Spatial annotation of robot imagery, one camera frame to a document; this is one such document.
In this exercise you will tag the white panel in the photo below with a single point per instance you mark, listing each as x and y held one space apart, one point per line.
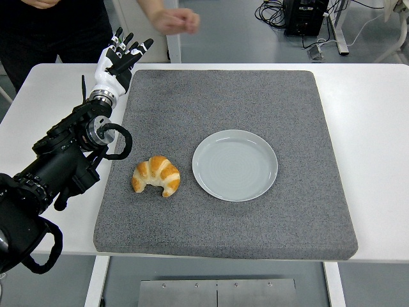
143 28

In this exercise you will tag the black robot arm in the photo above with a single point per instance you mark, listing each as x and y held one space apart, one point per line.
54 166

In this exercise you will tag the grey foot pedal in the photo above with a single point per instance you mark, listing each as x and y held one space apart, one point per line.
315 52

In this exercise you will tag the person's forearm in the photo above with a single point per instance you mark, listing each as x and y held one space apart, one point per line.
150 6

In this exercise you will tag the white post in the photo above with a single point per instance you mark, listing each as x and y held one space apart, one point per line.
174 48

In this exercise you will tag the person's hand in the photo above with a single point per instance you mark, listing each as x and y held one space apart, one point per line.
179 20

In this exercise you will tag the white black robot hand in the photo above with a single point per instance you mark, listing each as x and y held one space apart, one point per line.
108 78

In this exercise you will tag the grey speckled mat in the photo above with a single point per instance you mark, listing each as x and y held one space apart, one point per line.
223 224

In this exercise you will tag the white chair base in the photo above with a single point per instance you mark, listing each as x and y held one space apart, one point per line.
401 35

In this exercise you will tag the black computer case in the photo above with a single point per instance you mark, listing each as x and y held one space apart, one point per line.
303 17

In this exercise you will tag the person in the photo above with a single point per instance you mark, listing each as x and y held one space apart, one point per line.
48 32

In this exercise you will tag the light grey round plate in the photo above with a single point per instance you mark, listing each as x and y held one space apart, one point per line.
234 166

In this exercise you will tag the white table leg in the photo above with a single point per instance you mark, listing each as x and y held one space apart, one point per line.
96 281
334 284

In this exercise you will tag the white desk leg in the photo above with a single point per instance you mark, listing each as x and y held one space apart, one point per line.
340 35

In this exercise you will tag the grey metal plate with screws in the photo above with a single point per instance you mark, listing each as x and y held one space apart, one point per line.
217 294

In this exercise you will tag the golden croissant bread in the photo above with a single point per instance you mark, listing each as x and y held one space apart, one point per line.
156 169

